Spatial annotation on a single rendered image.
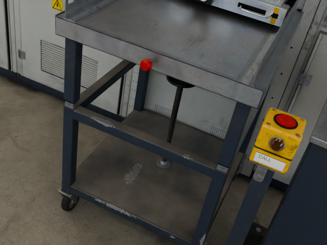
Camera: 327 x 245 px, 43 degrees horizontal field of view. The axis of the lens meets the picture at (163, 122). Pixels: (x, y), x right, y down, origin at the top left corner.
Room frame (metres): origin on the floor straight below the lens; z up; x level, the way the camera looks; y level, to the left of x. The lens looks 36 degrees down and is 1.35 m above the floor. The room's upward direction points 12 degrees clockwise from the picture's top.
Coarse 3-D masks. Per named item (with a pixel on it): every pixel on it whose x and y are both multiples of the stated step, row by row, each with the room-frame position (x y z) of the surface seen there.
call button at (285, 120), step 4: (280, 116) 0.71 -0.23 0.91; (284, 116) 0.72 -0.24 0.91; (288, 116) 0.72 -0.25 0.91; (280, 120) 0.70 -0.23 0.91; (284, 120) 0.70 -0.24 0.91; (288, 120) 0.70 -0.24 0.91; (292, 120) 0.71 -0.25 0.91; (284, 124) 0.69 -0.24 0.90; (288, 124) 0.69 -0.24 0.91; (292, 124) 0.69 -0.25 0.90
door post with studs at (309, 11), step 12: (300, 0) 1.57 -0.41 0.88; (312, 0) 1.55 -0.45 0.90; (312, 12) 1.55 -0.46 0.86; (300, 24) 1.56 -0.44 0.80; (300, 36) 1.55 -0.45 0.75; (288, 60) 1.55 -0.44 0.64; (288, 72) 1.55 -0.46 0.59; (276, 84) 1.56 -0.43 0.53; (276, 96) 1.55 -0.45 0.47; (252, 168) 1.55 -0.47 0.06
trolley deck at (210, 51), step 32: (128, 0) 1.32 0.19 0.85; (160, 0) 1.38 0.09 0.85; (192, 0) 1.44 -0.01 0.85; (64, 32) 1.08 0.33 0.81; (96, 32) 1.05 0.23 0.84; (128, 32) 1.08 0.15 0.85; (160, 32) 1.13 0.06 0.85; (192, 32) 1.17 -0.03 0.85; (224, 32) 1.22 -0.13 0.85; (256, 32) 1.27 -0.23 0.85; (288, 32) 1.33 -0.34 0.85; (160, 64) 0.99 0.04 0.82; (192, 64) 0.97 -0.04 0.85; (224, 64) 1.01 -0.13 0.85; (224, 96) 0.94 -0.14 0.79; (256, 96) 0.91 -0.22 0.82
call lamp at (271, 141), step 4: (272, 140) 0.66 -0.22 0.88; (276, 140) 0.66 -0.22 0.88; (280, 140) 0.66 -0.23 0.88; (268, 144) 0.67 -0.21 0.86; (272, 144) 0.66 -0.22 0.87; (276, 144) 0.66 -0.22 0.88; (280, 144) 0.66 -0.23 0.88; (284, 144) 0.66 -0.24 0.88; (272, 148) 0.66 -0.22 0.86; (276, 148) 0.65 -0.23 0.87; (280, 148) 0.65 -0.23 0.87
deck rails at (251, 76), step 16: (80, 0) 1.15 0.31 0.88; (96, 0) 1.24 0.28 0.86; (112, 0) 1.28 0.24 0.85; (80, 16) 1.12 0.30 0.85; (288, 16) 1.30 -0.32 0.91; (272, 32) 1.29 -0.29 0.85; (272, 48) 1.13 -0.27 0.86; (256, 64) 1.04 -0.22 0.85; (240, 80) 0.93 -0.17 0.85; (256, 80) 0.95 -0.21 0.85
